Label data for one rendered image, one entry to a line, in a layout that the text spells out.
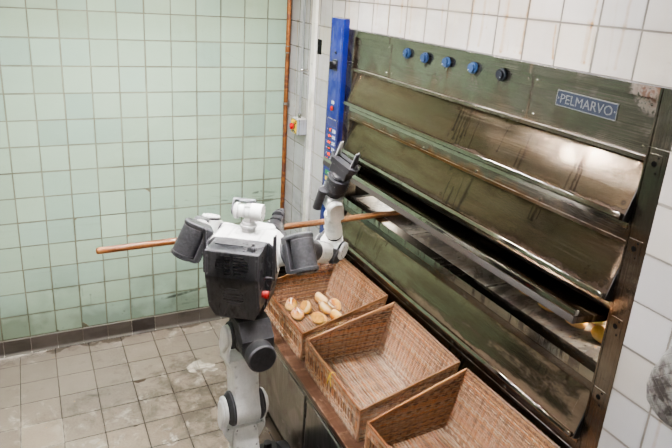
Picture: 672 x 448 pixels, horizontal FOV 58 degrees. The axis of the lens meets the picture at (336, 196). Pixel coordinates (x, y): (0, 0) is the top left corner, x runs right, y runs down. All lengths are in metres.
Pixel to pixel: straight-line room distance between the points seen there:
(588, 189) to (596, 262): 0.23
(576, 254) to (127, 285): 3.00
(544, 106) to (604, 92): 0.25
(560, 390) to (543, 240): 0.53
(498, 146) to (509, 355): 0.80
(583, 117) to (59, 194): 3.00
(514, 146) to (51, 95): 2.62
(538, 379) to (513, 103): 1.00
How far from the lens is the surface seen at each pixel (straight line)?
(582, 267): 2.13
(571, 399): 2.34
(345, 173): 2.25
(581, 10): 2.12
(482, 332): 2.61
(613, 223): 2.04
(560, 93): 2.17
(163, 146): 4.01
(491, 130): 2.42
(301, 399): 3.01
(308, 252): 2.27
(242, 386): 2.63
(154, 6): 3.88
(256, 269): 2.18
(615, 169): 2.04
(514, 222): 2.34
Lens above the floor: 2.30
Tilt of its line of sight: 19 degrees down
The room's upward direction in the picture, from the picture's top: 4 degrees clockwise
